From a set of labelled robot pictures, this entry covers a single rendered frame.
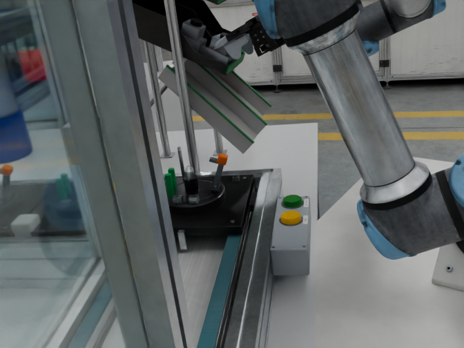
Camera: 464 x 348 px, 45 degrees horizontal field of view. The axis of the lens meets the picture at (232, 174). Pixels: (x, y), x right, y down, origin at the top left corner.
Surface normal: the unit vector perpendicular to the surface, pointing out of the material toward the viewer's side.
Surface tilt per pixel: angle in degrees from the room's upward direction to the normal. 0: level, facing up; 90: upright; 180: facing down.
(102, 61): 90
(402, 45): 90
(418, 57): 90
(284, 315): 0
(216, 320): 0
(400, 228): 92
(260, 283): 0
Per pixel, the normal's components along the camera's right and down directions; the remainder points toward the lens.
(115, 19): 0.98, -0.04
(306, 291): -0.11, -0.90
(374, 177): -0.51, 0.55
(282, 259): -0.14, 0.43
